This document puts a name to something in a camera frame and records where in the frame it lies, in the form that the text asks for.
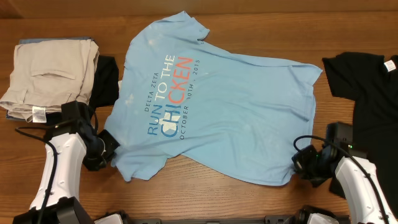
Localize folded blue denim garment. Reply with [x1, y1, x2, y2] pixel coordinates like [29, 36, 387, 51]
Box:
[5, 36, 97, 122]

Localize folded black garment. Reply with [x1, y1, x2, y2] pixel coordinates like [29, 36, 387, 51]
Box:
[43, 55, 120, 125]

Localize folded beige trousers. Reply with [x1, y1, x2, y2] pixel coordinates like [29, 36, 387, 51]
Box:
[0, 39, 100, 124]

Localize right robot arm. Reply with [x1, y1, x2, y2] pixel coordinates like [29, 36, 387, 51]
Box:
[292, 142, 397, 224]

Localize black t-shirt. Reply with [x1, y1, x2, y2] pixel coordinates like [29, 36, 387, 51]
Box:
[322, 52, 397, 214]

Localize light blue printed t-shirt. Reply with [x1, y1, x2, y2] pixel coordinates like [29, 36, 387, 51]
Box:
[104, 12, 322, 186]

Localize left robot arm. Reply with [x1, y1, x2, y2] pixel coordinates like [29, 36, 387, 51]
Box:
[13, 119, 119, 224]

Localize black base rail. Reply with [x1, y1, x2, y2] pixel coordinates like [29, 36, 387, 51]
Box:
[93, 210, 351, 224]

